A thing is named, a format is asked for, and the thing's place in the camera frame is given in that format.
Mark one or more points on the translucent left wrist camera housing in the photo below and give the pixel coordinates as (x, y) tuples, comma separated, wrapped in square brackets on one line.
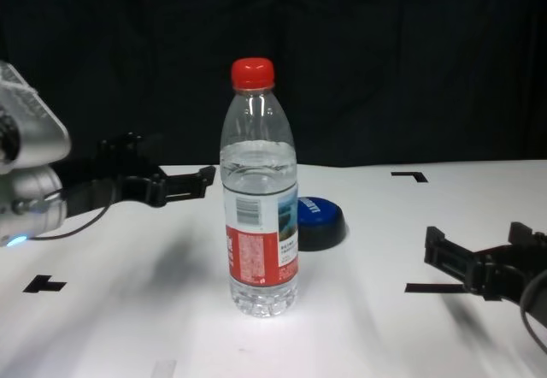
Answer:
[(38, 130)]

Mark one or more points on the blue black round lid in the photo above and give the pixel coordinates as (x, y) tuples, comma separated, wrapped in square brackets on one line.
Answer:
[(320, 224)]

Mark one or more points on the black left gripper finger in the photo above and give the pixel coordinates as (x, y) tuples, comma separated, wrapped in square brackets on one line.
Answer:
[(184, 183), (124, 147)]

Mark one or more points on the black curtain backdrop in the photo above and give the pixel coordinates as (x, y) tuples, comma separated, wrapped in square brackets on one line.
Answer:
[(342, 53)]

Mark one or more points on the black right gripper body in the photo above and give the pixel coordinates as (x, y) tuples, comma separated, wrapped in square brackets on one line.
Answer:
[(504, 271)]

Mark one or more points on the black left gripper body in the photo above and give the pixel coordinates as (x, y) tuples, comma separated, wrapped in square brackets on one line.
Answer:
[(98, 181)]

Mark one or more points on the clear water bottle red cap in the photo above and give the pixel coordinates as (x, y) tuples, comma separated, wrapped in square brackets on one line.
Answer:
[(260, 181)]

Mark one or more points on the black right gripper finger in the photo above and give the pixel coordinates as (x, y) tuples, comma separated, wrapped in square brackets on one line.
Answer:
[(440, 254), (519, 234)]

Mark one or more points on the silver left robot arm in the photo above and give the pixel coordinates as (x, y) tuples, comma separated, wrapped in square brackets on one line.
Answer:
[(34, 211)]

